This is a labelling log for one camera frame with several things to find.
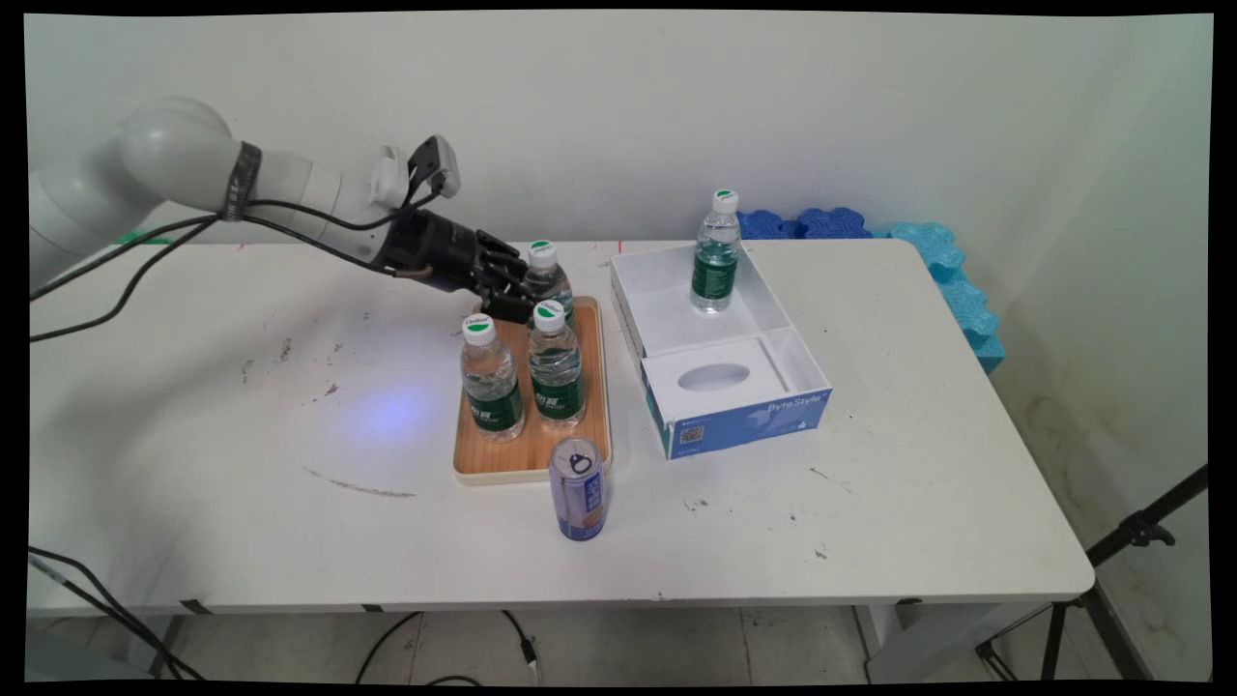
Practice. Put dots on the light blue foam mat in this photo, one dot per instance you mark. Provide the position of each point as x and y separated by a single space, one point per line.
952 280

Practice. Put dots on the white blue cardboard box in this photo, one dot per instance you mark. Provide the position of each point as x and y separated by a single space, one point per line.
734 420

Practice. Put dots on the wooden tray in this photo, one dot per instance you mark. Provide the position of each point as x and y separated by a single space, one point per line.
530 449

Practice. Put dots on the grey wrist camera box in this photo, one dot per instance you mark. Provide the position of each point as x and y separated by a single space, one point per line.
437 164

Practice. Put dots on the white table leg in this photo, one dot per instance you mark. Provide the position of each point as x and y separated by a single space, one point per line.
928 643

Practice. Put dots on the purple drink can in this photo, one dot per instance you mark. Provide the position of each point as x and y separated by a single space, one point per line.
580 498

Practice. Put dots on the green foam mat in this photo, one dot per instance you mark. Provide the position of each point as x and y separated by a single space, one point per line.
135 238

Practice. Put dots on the water bottle green label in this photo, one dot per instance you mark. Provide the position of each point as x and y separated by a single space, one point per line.
549 275
492 387
557 372
715 261

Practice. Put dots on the black tripod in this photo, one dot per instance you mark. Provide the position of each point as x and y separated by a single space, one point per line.
1131 536

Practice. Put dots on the dark blue foam mat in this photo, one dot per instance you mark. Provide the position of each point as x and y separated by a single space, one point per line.
765 226
833 224

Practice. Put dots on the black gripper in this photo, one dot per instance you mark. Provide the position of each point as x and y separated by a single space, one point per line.
435 253

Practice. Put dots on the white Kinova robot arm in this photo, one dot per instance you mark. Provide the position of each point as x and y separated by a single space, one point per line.
164 150

